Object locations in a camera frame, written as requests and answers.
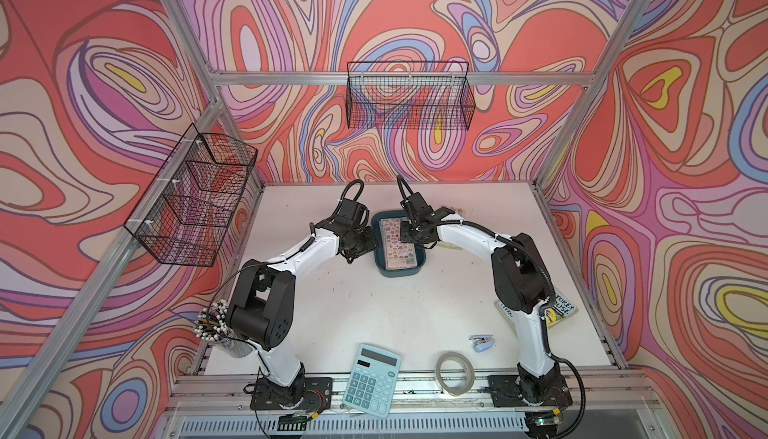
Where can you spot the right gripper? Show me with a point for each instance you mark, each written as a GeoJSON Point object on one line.
{"type": "Point", "coordinates": [407, 238]}

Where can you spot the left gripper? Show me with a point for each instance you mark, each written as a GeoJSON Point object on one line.
{"type": "Point", "coordinates": [371, 243]}

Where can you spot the teal storage box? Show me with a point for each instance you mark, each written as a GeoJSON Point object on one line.
{"type": "Point", "coordinates": [379, 252]}

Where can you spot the pink sticker sheet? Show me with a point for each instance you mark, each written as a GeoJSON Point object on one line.
{"type": "Point", "coordinates": [398, 255]}

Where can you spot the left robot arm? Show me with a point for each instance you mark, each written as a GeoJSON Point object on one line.
{"type": "Point", "coordinates": [261, 306]}

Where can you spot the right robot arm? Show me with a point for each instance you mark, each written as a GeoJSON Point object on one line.
{"type": "Point", "coordinates": [521, 281]}

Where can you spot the small blue stapler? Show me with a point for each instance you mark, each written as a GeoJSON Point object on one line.
{"type": "Point", "coordinates": [482, 343]}

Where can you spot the mint green calculator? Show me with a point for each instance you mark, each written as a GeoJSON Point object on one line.
{"type": "Point", "coordinates": [372, 381]}

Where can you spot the clear tape roll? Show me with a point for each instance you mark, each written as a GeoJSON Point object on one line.
{"type": "Point", "coordinates": [454, 374]}

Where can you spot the book with yellow text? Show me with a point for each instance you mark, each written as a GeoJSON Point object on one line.
{"type": "Point", "coordinates": [561, 310]}

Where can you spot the cup of pencils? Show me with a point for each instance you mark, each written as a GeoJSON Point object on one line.
{"type": "Point", "coordinates": [211, 327]}

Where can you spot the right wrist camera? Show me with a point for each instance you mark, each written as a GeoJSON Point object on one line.
{"type": "Point", "coordinates": [416, 207]}

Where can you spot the back black wire basket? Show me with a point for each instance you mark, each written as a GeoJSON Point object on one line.
{"type": "Point", "coordinates": [409, 95]}

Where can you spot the black wire basket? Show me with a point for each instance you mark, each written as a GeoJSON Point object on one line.
{"type": "Point", "coordinates": [184, 216]}
{"type": "Point", "coordinates": [409, 95]}

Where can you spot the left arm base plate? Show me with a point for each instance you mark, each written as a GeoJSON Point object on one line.
{"type": "Point", "coordinates": [311, 394]}

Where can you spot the left black wire basket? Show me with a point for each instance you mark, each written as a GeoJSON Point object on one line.
{"type": "Point", "coordinates": [184, 216]}

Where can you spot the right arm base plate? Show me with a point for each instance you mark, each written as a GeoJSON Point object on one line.
{"type": "Point", "coordinates": [549, 391]}

